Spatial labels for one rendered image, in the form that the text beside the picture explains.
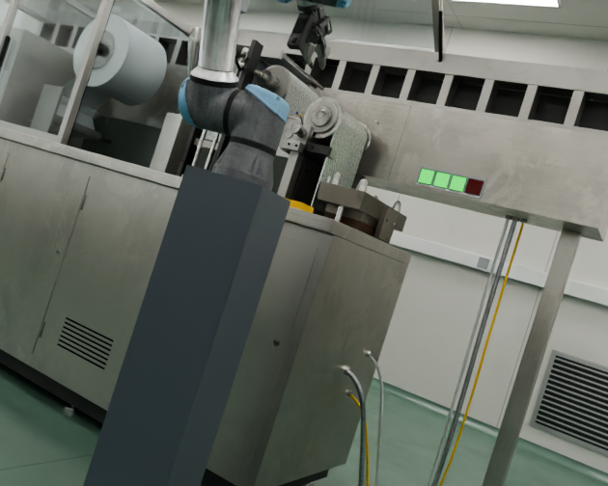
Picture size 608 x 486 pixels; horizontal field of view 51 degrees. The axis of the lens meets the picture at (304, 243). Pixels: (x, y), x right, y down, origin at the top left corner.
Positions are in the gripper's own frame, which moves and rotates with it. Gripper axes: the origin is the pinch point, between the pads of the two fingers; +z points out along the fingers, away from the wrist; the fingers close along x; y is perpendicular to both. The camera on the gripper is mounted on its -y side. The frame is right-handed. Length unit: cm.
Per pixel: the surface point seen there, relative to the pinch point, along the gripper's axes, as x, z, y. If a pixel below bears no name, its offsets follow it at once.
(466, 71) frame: -31, 23, 49
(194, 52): 73, 12, 18
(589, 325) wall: -74, 247, 143
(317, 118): 2.6, 19.2, -0.6
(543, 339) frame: -81, 89, -6
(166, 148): 72, 39, -13
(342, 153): -4.8, 32.9, 0.3
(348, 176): -4.8, 44.3, 2.1
